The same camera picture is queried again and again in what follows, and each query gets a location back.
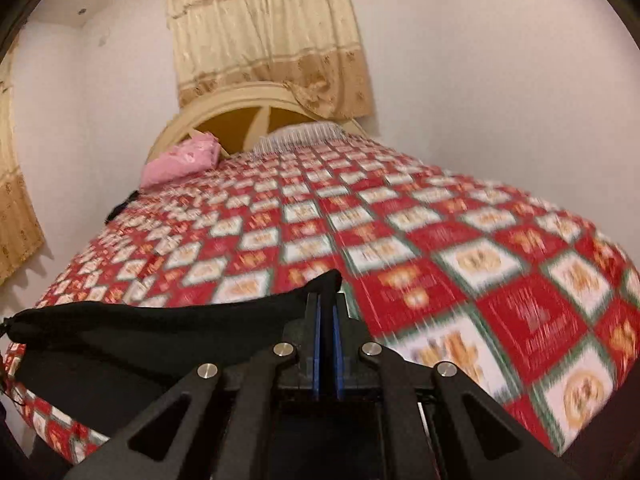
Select black pants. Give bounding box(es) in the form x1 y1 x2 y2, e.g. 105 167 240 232
1 270 342 436

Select beige side window curtain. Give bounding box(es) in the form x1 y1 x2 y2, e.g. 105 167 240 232
0 48 44 283

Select striped pillow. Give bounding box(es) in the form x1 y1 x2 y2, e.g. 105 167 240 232
250 122 346 156

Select cream wooden headboard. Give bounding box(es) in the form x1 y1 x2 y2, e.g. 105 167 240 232
145 80 369 163

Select beige curtain behind headboard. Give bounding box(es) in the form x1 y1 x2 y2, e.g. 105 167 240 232
167 0 374 120

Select red checkered teddy bedspread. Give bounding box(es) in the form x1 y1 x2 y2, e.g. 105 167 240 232
3 131 640 466

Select pink pillow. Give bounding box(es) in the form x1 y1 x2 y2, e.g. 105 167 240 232
140 133 221 190

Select black object at bed edge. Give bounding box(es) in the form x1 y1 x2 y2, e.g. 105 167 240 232
104 190 140 226

